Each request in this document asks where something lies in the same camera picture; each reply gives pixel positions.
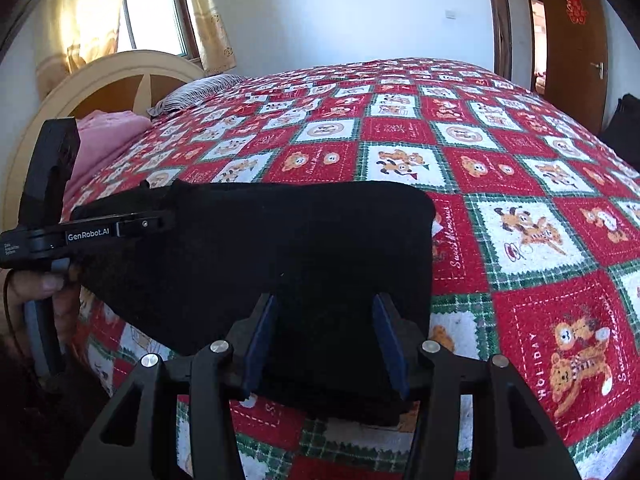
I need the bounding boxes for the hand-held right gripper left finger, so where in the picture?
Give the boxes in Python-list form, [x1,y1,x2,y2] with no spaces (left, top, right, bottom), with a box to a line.
[64,292,278,480]

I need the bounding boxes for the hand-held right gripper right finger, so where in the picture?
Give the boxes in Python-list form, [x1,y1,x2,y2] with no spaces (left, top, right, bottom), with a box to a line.
[371,292,583,480]

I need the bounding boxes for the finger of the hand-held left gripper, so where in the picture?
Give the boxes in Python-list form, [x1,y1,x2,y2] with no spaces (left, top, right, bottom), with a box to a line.
[116,212,176,239]

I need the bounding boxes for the black pants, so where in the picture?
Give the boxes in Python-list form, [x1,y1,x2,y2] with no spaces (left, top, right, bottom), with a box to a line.
[70,178,435,423]

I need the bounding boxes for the person's left hand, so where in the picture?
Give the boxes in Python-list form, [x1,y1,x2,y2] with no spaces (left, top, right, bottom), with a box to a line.
[0,269,83,357]

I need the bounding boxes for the folded pink blanket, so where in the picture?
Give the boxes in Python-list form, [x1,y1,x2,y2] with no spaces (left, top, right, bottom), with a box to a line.
[62,111,153,201]

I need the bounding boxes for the striped pillow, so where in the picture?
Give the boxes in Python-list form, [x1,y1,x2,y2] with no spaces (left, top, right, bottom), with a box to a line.
[147,74,247,116]

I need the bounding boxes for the cream wooden headboard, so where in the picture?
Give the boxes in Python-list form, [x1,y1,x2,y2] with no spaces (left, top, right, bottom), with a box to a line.
[2,50,206,231]

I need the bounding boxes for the red checked printed bedsheet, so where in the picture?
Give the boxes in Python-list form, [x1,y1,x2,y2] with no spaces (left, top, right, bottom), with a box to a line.
[62,57,640,480]

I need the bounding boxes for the window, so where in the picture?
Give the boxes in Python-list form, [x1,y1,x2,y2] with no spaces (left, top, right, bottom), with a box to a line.
[116,0,201,61]

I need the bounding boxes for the narrow yellow curtain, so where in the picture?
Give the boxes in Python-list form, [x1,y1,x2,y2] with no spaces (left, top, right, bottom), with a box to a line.
[180,0,237,75]

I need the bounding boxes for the wide yellow curtain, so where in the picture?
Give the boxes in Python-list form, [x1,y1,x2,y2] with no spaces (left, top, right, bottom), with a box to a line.
[34,0,126,96]

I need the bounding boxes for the black folding chair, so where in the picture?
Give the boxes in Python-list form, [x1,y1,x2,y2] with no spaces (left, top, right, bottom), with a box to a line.
[600,92,640,158]

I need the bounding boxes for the brown wooden door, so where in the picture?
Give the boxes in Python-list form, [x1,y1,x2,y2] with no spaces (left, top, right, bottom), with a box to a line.
[537,0,610,136]

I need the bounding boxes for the brown door frame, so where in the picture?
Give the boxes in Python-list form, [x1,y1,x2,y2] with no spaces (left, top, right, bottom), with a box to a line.
[484,0,548,96]

